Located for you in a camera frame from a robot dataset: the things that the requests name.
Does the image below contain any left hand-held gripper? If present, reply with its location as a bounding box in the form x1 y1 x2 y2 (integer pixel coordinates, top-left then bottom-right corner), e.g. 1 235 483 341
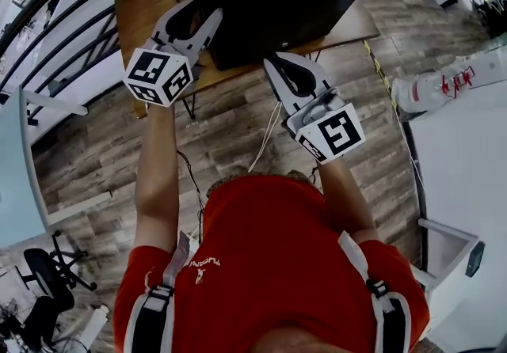
122 0 224 108

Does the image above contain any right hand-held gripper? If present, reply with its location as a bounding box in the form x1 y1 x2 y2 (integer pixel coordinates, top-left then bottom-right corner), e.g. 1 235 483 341
263 51 367 165

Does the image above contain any person's left forearm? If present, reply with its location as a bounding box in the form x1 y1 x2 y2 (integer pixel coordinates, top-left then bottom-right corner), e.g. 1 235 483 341
133 104 180 254

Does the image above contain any person's right forearm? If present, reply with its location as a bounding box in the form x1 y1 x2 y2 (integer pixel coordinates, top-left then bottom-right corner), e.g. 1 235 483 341
314 149 381 244

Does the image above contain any grey plastic bin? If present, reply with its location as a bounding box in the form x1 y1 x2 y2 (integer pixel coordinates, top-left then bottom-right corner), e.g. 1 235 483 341
417 218 481 291

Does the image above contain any wooden table with hairpin legs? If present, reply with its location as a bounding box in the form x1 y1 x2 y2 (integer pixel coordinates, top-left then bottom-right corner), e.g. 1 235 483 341
114 0 382 121

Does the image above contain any yellow black striped tape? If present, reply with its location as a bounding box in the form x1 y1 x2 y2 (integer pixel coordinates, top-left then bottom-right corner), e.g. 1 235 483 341
363 40 399 112

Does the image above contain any clear plastic bag red print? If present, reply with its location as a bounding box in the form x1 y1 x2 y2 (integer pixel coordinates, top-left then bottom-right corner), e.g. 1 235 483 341
391 64 476 113

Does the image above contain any person's red shirt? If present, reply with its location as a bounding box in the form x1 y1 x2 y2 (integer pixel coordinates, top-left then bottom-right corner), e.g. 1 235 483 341
112 175 431 353

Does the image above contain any white cardboard box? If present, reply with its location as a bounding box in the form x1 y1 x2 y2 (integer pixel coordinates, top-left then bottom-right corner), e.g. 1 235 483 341
455 48 507 88

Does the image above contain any white desk glass top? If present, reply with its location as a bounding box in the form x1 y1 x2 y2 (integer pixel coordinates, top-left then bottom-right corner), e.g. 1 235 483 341
0 84 112 250

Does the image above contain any dark grey device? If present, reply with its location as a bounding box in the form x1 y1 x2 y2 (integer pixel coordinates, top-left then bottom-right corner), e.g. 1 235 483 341
464 241 486 279

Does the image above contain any black office chair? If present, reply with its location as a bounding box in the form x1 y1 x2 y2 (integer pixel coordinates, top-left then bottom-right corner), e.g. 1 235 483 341
23 295 77 347
22 230 98 302

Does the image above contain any white cable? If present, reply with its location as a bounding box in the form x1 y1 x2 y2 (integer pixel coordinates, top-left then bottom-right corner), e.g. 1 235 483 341
247 101 280 173

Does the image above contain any grey black shoulder strap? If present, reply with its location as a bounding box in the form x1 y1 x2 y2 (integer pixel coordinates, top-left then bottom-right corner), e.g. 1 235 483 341
337 230 413 353
126 230 191 353

